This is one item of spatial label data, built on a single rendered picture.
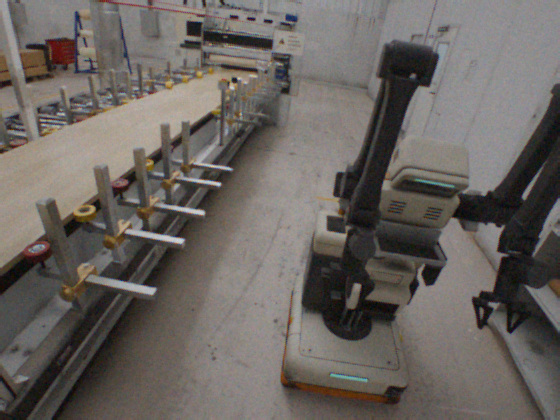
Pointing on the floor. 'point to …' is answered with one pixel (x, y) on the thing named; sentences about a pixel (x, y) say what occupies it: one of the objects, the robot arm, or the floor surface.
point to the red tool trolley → (62, 52)
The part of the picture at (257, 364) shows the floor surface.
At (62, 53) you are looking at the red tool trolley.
